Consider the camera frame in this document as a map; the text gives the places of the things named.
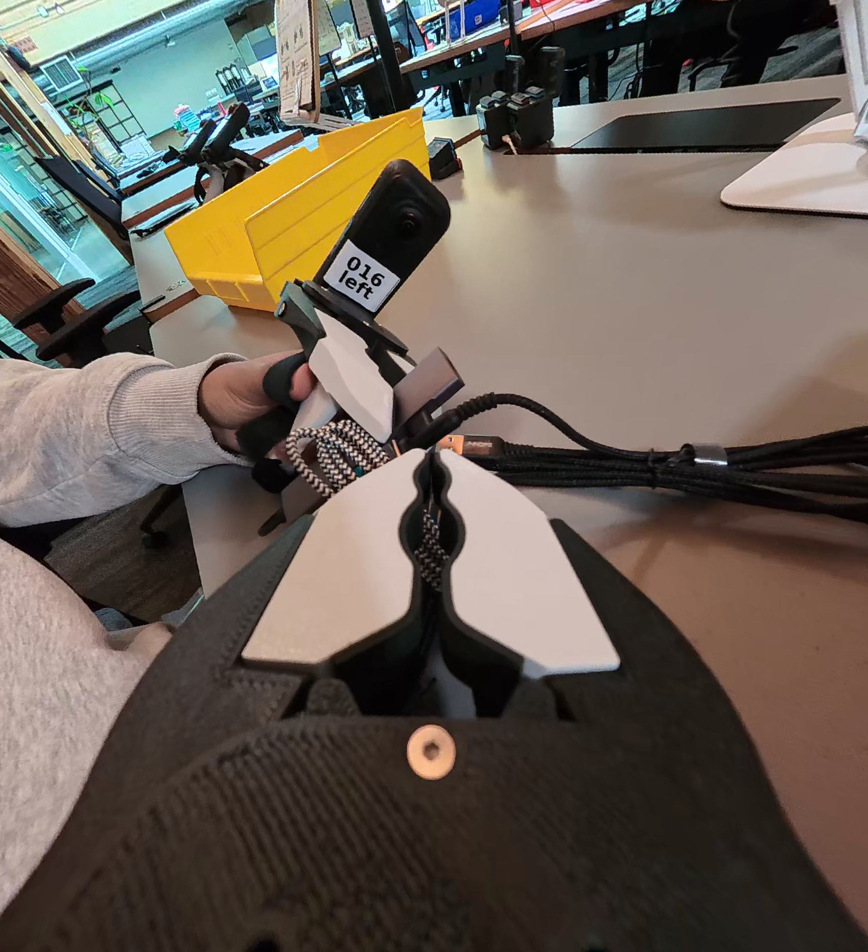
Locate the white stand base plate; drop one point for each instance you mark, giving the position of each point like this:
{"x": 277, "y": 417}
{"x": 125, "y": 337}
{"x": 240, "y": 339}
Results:
{"x": 791, "y": 171}

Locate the yellow plastic bin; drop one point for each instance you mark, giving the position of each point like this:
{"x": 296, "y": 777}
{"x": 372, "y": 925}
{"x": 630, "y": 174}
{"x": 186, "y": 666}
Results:
{"x": 307, "y": 201}

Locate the black office chair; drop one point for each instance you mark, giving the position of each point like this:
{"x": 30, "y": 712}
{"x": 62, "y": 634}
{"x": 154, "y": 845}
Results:
{"x": 84, "y": 320}

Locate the grey usb hub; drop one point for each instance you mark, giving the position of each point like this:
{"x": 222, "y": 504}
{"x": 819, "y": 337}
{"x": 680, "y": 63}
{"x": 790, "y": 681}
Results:
{"x": 430, "y": 383}

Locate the person's grey sweatshirt torso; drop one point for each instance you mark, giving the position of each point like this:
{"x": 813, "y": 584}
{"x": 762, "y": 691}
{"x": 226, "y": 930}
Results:
{"x": 25, "y": 706}

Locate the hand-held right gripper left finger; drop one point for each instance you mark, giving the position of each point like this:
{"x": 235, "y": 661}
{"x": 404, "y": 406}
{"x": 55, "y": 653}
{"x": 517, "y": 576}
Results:
{"x": 345, "y": 580}

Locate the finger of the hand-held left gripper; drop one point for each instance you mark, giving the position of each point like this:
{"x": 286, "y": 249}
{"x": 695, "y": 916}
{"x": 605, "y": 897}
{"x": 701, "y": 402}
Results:
{"x": 352, "y": 379}

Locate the blue storage bin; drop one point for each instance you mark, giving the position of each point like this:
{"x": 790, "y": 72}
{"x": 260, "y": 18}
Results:
{"x": 482, "y": 15}

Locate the plywood sign board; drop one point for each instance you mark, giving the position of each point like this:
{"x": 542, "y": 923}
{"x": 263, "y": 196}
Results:
{"x": 300, "y": 59}

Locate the black battery charger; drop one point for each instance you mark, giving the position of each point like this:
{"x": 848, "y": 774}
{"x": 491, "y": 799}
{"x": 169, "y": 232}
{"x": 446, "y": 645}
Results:
{"x": 516, "y": 119}

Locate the grey desk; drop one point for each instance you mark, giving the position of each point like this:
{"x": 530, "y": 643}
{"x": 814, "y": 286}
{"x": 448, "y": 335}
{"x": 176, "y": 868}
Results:
{"x": 627, "y": 297}

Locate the person's left forearm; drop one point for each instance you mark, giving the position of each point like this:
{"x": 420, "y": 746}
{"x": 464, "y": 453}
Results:
{"x": 69, "y": 431}

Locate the black pole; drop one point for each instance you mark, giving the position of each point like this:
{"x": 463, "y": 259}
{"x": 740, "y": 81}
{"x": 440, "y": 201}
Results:
{"x": 386, "y": 52}

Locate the small black charger block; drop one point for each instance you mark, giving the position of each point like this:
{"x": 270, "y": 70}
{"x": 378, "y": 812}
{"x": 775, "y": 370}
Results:
{"x": 443, "y": 158}

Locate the black handheld device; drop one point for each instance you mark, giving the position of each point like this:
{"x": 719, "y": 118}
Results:
{"x": 218, "y": 149}

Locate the person's left hand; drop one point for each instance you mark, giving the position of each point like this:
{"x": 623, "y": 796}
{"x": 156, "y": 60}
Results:
{"x": 233, "y": 394}

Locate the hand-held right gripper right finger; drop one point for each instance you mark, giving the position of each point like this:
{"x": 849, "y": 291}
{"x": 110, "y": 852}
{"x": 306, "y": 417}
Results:
{"x": 531, "y": 587}

